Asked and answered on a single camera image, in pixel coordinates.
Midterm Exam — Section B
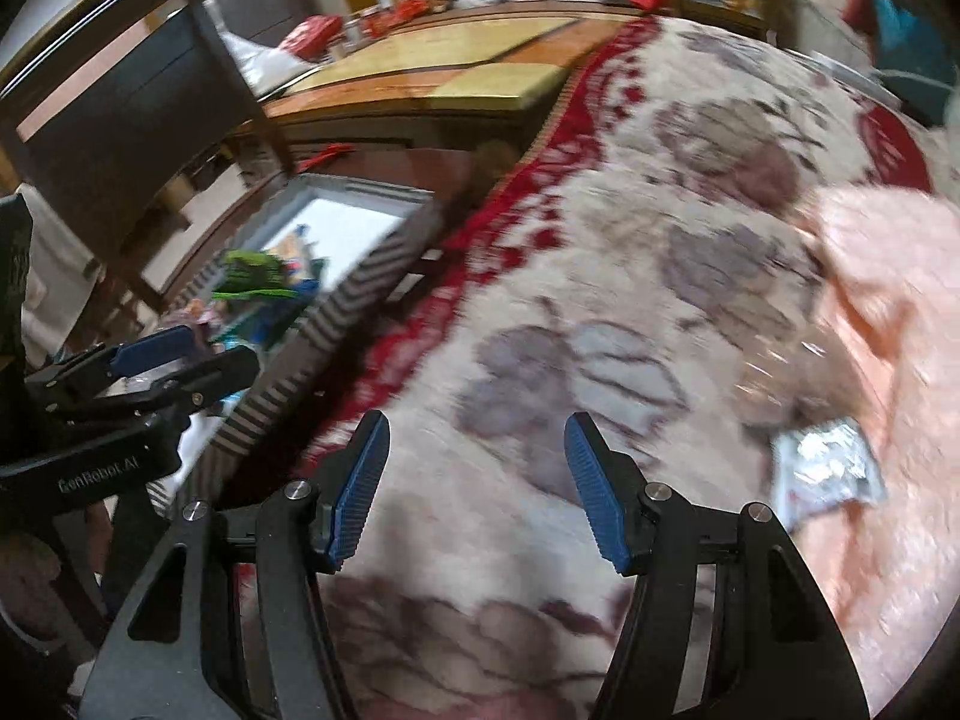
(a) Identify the red gift bag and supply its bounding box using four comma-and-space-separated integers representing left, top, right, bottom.
281, 15, 346, 61

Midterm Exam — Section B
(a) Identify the blue plastic bag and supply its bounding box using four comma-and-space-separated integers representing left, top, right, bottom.
874, 0, 957, 121

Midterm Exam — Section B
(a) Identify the pile of snack packets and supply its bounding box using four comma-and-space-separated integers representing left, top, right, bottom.
172, 240, 327, 361

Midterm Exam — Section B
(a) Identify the white plastic bag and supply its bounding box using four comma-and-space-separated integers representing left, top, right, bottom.
221, 30, 316, 87

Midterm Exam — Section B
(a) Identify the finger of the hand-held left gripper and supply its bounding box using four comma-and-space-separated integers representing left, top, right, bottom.
45, 349, 260, 421
26, 325, 197, 391

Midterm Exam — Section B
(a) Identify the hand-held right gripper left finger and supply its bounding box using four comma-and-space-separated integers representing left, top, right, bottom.
79, 411, 392, 720

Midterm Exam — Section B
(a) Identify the red and cream floral blanket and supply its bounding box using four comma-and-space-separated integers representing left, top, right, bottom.
300, 11, 938, 720

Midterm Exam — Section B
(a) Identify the glossy wooden table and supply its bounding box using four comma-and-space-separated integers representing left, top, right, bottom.
255, 4, 638, 158

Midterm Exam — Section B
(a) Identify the bright green snack packet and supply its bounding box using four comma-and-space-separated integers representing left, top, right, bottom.
211, 249, 301, 301

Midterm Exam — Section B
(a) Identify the pink quilted blanket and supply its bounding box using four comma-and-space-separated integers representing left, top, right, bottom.
787, 187, 960, 691

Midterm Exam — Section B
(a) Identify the silver snack packet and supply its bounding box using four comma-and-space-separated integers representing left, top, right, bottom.
772, 420, 886, 522

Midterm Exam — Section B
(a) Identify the dark wooden chair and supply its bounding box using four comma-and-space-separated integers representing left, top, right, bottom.
0, 0, 293, 316

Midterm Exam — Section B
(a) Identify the person's left hand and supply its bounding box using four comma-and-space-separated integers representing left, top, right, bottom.
0, 536, 98, 638

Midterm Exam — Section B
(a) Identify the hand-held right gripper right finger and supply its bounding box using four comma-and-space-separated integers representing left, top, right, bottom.
562, 411, 871, 720

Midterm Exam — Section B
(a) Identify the chevron striped cardboard box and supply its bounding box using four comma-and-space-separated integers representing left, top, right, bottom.
146, 172, 443, 511

